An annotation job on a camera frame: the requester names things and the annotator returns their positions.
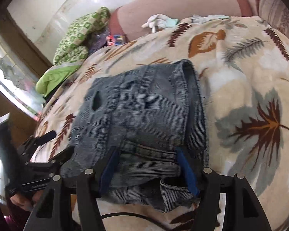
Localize person's left hand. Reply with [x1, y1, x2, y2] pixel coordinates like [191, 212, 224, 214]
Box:
[10, 190, 44, 212]

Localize wooden door with glass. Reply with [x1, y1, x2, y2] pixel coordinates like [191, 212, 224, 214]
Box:
[0, 9, 54, 207]

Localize black cable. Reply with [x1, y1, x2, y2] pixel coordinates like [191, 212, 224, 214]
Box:
[100, 212, 172, 231]

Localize leaf pattern beige blanket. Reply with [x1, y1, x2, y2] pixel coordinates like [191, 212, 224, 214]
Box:
[32, 17, 289, 230]

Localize striped sofa cushion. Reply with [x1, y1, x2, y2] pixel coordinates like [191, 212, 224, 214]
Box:
[258, 0, 289, 38]

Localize red blue small box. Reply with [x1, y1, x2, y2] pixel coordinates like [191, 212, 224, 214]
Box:
[106, 34, 126, 46]

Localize blue denim pants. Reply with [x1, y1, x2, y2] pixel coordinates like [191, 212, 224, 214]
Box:
[60, 59, 208, 213]

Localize pale green white glove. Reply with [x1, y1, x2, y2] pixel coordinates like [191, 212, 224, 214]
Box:
[191, 15, 230, 24]

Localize green patterned quilt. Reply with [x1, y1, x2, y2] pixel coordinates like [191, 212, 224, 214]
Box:
[35, 6, 111, 97]

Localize purple plastic bag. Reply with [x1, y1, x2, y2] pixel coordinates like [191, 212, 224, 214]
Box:
[87, 27, 110, 55]

